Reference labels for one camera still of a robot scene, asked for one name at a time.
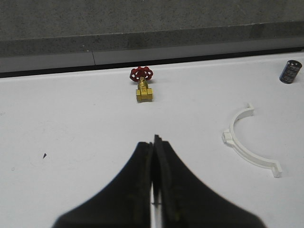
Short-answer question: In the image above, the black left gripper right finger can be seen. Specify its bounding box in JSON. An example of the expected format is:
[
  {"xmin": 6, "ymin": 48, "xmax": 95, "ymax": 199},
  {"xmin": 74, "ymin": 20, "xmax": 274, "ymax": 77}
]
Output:
[{"xmin": 153, "ymin": 135, "xmax": 265, "ymax": 228}]

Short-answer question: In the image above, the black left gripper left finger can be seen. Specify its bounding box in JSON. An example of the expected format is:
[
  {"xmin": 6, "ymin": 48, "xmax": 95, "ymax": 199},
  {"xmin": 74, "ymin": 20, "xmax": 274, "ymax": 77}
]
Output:
[{"xmin": 53, "ymin": 142, "xmax": 153, "ymax": 228}]

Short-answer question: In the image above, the white half clamp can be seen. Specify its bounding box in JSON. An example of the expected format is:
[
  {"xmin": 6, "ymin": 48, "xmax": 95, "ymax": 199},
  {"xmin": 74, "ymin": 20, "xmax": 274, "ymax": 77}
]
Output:
[{"xmin": 222, "ymin": 103, "xmax": 283, "ymax": 178}]

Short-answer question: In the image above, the brass valve red handwheel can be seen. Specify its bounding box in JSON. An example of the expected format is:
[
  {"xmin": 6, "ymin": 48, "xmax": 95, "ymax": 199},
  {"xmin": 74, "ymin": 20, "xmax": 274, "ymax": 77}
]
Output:
[{"xmin": 129, "ymin": 66, "xmax": 153, "ymax": 102}]

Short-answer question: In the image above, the black cylindrical capacitor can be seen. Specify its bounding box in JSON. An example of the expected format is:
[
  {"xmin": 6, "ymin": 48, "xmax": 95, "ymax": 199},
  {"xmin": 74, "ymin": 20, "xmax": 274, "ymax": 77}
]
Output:
[{"xmin": 279, "ymin": 60, "xmax": 302, "ymax": 84}]

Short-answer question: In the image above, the grey stone counter ledge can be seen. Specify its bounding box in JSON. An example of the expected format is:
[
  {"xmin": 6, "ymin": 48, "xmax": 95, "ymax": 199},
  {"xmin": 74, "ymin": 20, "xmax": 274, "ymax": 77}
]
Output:
[{"xmin": 0, "ymin": 0, "xmax": 304, "ymax": 57}]

